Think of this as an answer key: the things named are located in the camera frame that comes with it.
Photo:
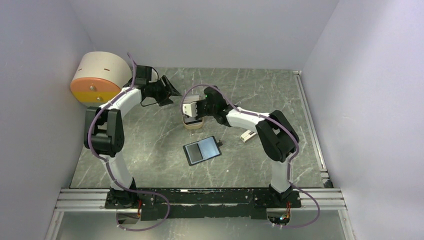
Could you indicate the round pastel drawer box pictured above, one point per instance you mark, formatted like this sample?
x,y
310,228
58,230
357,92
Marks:
x,y
99,77

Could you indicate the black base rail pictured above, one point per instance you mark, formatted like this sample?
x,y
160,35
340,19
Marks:
x,y
193,203

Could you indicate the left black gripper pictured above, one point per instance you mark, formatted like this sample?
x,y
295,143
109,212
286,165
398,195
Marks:
x,y
169,89

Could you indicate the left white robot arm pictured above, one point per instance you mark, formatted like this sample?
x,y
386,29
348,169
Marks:
x,y
104,130

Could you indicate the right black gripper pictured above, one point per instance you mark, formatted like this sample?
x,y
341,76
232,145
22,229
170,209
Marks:
x,y
199,115

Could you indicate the black leather card holder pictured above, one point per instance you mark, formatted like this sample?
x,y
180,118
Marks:
x,y
202,150

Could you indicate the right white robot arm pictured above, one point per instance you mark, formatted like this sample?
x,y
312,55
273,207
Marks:
x,y
278,138

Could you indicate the small white wooden block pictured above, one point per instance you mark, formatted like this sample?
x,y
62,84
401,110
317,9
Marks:
x,y
247,135

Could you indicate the beige wooden card tray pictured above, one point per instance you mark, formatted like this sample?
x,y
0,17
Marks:
x,y
192,123

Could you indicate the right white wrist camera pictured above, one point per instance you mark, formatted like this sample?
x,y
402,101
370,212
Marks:
x,y
190,108

